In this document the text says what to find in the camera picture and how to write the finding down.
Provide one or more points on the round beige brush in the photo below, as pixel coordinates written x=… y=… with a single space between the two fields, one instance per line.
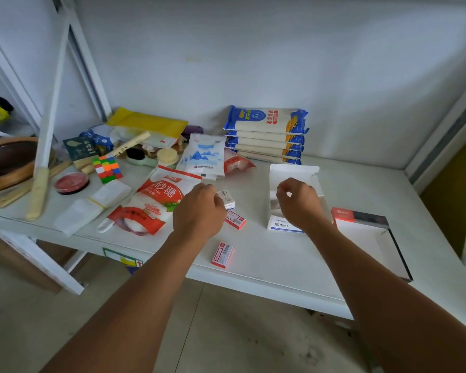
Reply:
x=167 y=157

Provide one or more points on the person's right thumb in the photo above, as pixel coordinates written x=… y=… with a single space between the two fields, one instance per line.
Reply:
x=282 y=200

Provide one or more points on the white bag blue mountain print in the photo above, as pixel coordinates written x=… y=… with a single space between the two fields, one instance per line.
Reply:
x=202 y=155

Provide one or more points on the person's left forearm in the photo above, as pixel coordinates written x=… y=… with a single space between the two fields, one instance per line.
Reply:
x=132 y=306

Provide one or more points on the yellow padded envelope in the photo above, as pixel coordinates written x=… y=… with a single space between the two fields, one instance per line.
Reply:
x=147 y=122

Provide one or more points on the light wooden stick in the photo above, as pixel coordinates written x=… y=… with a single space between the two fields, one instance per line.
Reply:
x=132 y=143

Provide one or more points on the colourful puzzle cube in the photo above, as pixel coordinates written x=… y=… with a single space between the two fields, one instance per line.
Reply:
x=107 y=168

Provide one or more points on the open white carton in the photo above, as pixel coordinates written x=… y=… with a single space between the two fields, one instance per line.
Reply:
x=293 y=172

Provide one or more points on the purple object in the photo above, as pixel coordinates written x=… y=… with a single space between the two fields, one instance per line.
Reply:
x=192 y=132

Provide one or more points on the white brush black bristles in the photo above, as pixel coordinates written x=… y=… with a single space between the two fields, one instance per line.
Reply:
x=139 y=157

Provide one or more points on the long wooden stick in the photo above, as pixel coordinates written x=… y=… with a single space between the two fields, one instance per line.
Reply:
x=19 y=190

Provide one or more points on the round wooden bowl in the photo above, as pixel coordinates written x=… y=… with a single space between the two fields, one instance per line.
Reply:
x=6 y=163

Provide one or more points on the small white cardboard box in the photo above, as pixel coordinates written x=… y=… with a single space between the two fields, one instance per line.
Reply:
x=228 y=199

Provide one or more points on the small red white packet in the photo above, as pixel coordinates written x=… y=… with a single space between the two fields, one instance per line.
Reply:
x=237 y=163

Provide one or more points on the small red cardboard box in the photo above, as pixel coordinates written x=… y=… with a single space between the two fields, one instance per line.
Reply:
x=235 y=220
x=222 y=255

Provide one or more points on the green yellow label sticker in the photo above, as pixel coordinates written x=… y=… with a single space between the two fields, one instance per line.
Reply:
x=122 y=259

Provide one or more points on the blue white plastic packet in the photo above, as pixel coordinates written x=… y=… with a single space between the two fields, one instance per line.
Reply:
x=101 y=137

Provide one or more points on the white folded pouch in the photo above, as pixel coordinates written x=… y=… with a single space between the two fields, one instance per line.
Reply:
x=110 y=193
x=77 y=216

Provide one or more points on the white red sugar bag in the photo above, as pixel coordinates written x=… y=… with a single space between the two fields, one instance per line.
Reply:
x=155 y=201

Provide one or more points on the white tray box red edge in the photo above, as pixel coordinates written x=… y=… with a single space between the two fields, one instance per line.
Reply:
x=372 y=238

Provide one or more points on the blue white noodle packet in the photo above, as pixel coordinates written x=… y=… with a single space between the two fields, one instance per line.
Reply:
x=256 y=136
x=260 y=150
x=272 y=156
x=256 y=143
x=264 y=119

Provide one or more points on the white metal shelf frame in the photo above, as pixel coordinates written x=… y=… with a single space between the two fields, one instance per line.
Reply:
x=50 y=112

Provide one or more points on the person's right hand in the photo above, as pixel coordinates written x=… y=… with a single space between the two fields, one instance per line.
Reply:
x=303 y=205

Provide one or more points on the person's right forearm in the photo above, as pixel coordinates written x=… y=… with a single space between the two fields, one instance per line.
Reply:
x=388 y=306

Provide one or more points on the person's left fingers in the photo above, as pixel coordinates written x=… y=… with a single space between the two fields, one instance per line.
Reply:
x=207 y=190

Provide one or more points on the small wooden spatula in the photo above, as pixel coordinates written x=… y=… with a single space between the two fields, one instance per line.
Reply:
x=83 y=163

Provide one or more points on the person's left hand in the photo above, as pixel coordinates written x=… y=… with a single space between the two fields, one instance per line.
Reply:
x=198 y=215

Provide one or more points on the round red lidded tin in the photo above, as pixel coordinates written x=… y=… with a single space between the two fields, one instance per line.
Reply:
x=72 y=183

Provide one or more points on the dark green card packet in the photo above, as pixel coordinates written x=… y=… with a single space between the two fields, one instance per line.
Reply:
x=79 y=148

